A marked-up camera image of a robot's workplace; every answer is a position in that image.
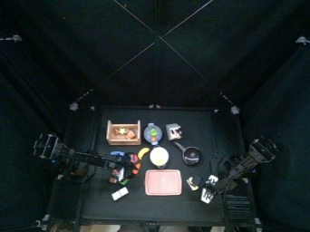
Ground yellow toy banana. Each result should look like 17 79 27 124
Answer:
136 147 151 160

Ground white rectangular block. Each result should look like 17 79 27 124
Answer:
109 187 131 201

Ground white plate with banana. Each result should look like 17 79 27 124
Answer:
148 145 171 169

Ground wooden open box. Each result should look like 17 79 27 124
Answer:
105 120 143 146

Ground black printed sheet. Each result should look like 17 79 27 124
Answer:
223 193 254 225

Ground black toy frying pan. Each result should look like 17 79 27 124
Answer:
172 140 202 166

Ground pink square tray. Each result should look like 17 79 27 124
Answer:
144 169 184 197

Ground blue toy pot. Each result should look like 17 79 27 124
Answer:
143 122 164 146

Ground silver toy toaster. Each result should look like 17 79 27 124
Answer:
164 122 184 141

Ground silver frame clamp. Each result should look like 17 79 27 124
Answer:
0 34 24 43
294 36 310 46

